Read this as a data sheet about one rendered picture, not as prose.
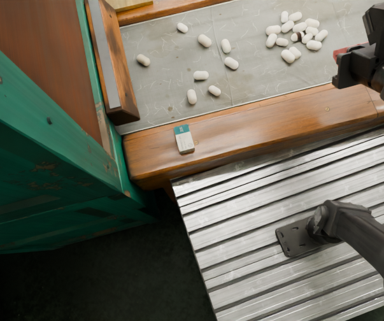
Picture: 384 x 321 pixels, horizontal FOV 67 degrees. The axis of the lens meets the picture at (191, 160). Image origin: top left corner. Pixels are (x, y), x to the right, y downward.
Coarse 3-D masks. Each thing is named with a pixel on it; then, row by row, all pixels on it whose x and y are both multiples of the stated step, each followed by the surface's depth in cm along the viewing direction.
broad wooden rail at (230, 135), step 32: (288, 96) 70; (320, 96) 68; (352, 96) 68; (160, 128) 69; (192, 128) 67; (224, 128) 67; (256, 128) 67; (288, 128) 66; (320, 128) 66; (352, 128) 72; (128, 160) 65; (160, 160) 65; (192, 160) 65; (224, 160) 70
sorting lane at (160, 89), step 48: (240, 0) 79; (288, 0) 78; (336, 0) 78; (144, 48) 76; (192, 48) 75; (240, 48) 75; (288, 48) 75; (336, 48) 74; (144, 96) 72; (240, 96) 72
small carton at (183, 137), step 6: (180, 126) 65; (186, 126) 65; (174, 132) 65; (180, 132) 65; (186, 132) 65; (180, 138) 64; (186, 138) 64; (180, 144) 64; (186, 144) 64; (192, 144) 64; (180, 150) 64; (186, 150) 64; (192, 150) 65
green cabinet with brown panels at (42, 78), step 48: (0, 0) 29; (48, 0) 45; (0, 48) 26; (48, 48) 39; (0, 96) 22; (48, 96) 32; (96, 96) 58; (0, 144) 25; (48, 144) 28; (96, 144) 46; (0, 192) 42; (48, 192) 43; (96, 192) 51
